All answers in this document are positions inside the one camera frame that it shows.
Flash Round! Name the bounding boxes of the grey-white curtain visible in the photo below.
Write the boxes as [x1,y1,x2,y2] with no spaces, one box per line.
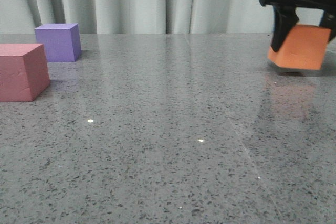
[0,0,336,35]

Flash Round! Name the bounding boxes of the orange foam cube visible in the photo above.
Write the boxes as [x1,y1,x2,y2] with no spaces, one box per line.
[268,25,331,70]

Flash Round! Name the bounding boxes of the pink foam cube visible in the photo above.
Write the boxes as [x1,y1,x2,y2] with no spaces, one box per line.
[1,44,50,102]

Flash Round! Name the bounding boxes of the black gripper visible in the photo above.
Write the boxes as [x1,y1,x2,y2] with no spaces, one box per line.
[259,0,336,52]

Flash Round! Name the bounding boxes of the purple foam cube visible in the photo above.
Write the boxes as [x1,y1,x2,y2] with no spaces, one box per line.
[35,23,82,62]

